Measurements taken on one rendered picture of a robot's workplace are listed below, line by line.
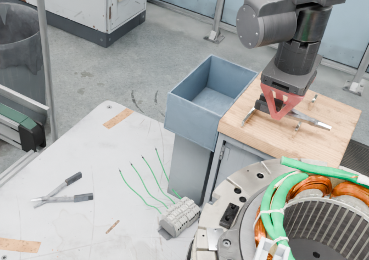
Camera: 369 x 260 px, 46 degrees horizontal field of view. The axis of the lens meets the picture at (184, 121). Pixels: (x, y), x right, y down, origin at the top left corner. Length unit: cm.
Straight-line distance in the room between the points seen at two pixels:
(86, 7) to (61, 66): 41
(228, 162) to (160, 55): 214
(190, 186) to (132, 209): 13
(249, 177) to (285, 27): 20
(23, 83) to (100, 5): 94
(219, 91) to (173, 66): 187
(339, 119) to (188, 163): 30
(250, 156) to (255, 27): 26
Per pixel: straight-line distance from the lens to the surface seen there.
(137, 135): 109
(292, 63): 64
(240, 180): 59
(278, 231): 48
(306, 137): 74
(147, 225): 91
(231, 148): 76
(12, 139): 124
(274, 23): 57
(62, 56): 283
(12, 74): 198
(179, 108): 77
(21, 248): 90
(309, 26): 61
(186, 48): 298
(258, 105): 72
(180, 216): 89
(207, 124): 76
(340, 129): 79
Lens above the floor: 152
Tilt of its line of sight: 40 degrees down
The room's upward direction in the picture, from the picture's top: 9 degrees clockwise
